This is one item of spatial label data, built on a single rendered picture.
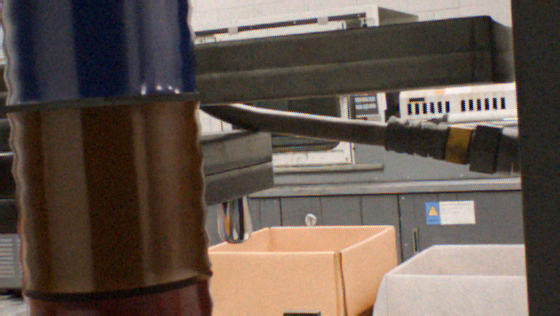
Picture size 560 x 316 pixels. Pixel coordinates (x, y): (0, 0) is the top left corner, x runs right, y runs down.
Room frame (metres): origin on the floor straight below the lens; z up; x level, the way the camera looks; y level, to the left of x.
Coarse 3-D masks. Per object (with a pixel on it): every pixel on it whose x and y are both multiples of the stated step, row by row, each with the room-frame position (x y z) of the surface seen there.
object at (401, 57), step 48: (240, 48) 0.40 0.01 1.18; (288, 48) 0.39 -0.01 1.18; (336, 48) 0.39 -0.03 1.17; (384, 48) 0.38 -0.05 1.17; (432, 48) 0.37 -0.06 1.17; (480, 48) 0.37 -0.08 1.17; (0, 96) 0.45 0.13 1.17; (192, 96) 0.41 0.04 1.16; (240, 96) 0.40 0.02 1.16; (288, 96) 0.39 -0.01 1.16; (336, 96) 0.47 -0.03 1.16; (0, 144) 0.43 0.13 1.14; (240, 144) 0.51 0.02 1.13; (0, 192) 0.40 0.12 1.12; (240, 192) 0.50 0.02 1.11; (240, 240) 0.52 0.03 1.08
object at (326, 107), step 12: (264, 108) 5.32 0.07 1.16; (276, 108) 5.29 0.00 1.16; (288, 108) 5.26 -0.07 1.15; (300, 108) 5.23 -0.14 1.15; (312, 108) 5.20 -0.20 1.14; (324, 108) 5.17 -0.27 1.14; (336, 108) 5.14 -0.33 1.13; (288, 144) 5.26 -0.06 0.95; (300, 144) 5.23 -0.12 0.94; (312, 144) 5.20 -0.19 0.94; (324, 144) 5.17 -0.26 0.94
